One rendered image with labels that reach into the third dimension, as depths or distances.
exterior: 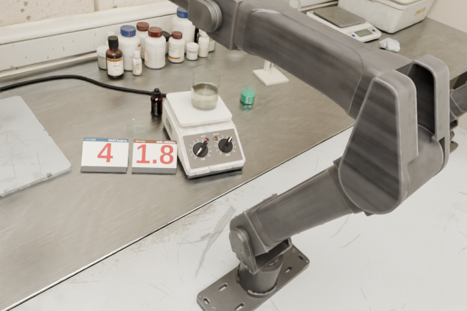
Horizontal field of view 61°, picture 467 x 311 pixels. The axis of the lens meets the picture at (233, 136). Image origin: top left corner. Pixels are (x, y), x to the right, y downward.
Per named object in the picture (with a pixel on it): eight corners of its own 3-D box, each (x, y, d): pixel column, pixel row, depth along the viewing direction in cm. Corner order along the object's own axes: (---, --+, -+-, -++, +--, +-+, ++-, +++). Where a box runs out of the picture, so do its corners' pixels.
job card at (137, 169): (176, 174, 82) (176, 159, 80) (131, 173, 81) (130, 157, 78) (176, 155, 87) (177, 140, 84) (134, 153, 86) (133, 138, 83)
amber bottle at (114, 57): (105, 71, 110) (102, 35, 104) (121, 69, 112) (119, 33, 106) (109, 79, 107) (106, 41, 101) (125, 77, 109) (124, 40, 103)
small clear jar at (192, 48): (183, 56, 123) (183, 44, 120) (192, 53, 125) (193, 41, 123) (190, 62, 121) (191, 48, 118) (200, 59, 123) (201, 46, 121)
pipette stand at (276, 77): (288, 82, 119) (298, 42, 111) (266, 86, 115) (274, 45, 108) (274, 69, 124) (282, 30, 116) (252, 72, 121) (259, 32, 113)
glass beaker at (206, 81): (209, 117, 85) (212, 83, 80) (183, 107, 87) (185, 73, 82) (224, 103, 90) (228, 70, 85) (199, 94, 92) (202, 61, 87)
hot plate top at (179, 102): (233, 120, 86) (233, 116, 86) (180, 128, 82) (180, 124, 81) (214, 91, 95) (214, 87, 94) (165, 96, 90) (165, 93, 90)
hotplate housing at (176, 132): (244, 169, 86) (250, 141, 81) (186, 181, 81) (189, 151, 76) (209, 112, 101) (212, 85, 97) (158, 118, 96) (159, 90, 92)
